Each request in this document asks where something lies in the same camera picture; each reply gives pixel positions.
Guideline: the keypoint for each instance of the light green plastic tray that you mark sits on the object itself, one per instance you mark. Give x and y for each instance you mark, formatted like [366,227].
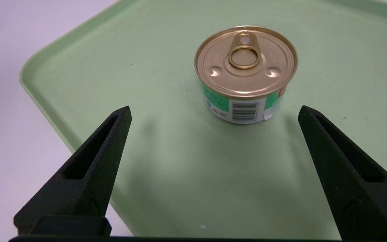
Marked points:
[197,168]

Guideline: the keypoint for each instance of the tin can green label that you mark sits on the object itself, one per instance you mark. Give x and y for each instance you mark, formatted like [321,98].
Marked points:
[245,67]

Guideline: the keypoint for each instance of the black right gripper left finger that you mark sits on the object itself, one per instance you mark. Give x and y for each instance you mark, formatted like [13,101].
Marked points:
[86,181]

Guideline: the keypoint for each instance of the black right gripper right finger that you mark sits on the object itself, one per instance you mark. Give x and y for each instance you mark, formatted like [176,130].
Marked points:
[354,181]

